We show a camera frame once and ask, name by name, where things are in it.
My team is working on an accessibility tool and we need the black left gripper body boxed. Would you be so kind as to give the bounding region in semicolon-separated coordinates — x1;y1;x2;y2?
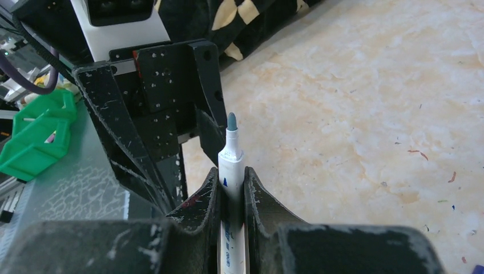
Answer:
11;0;201;198

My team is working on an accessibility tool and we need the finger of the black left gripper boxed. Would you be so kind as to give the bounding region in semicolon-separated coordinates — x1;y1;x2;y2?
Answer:
189;40;227;166
74;62;187;215

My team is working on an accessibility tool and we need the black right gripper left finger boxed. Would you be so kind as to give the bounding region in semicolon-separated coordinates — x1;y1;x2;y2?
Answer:
1;168;220;273

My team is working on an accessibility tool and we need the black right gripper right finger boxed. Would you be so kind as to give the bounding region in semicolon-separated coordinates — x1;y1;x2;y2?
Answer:
244;167;445;273

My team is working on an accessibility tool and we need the white marker pen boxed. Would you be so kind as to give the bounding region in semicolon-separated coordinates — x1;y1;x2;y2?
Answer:
218;112;245;273

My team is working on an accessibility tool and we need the green plastic bin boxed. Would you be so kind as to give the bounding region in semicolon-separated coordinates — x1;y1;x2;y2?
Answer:
1;90;77;182

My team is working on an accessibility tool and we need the black floral blanket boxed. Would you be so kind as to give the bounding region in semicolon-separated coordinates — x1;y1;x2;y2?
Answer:
155;0;319;61

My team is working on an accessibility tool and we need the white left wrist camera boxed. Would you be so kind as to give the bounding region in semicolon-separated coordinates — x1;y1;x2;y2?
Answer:
71;1;170;62

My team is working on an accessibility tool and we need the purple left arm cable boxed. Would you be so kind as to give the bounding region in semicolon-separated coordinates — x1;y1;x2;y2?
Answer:
0;47;61;96

